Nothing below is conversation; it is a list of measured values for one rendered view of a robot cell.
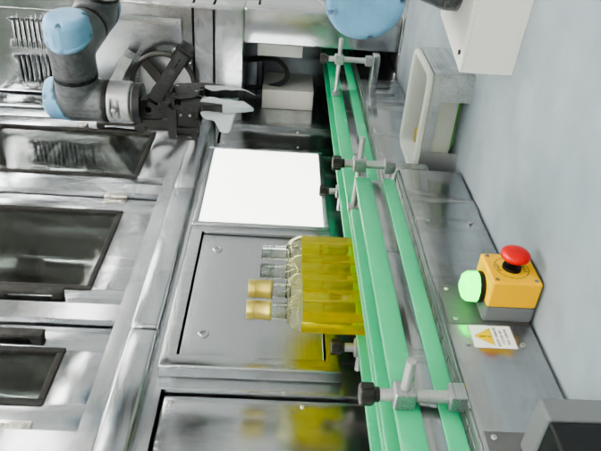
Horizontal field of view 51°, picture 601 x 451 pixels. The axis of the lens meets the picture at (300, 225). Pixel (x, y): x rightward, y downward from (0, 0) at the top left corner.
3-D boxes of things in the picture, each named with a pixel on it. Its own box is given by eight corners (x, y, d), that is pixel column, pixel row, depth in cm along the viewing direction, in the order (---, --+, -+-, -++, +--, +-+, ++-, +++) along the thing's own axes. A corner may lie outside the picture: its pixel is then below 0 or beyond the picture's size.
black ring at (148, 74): (198, 112, 210) (134, 108, 209) (198, 48, 198) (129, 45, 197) (197, 117, 206) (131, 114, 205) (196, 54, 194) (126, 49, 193)
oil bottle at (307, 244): (388, 260, 130) (284, 255, 129) (393, 238, 127) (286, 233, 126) (392, 277, 125) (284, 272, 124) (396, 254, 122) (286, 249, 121)
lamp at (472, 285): (473, 288, 92) (453, 287, 92) (480, 264, 90) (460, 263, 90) (481, 309, 89) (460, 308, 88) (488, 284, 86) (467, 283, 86)
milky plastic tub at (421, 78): (435, 141, 147) (398, 140, 146) (454, 46, 134) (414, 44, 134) (451, 178, 132) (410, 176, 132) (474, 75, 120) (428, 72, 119)
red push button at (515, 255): (493, 260, 89) (498, 241, 87) (520, 262, 90) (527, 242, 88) (500, 278, 86) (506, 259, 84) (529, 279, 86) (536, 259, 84)
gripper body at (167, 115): (206, 123, 119) (141, 120, 119) (205, 80, 114) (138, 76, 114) (201, 141, 113) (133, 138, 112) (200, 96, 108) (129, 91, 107)
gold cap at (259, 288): (272, 290, 118) (249, 289, 118) (273, 276, 116) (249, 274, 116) (271, 302, 115) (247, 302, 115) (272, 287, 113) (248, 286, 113)
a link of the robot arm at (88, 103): (36, 86, 106) (46, 128, 112) (102, 89, 106) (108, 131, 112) (49, 63, 112) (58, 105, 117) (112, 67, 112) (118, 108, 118)
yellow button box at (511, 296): (518, 292, 94) (469, 289, 94) (531, 251, 90) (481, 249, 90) (533, 323, 89) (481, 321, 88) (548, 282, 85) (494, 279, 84)
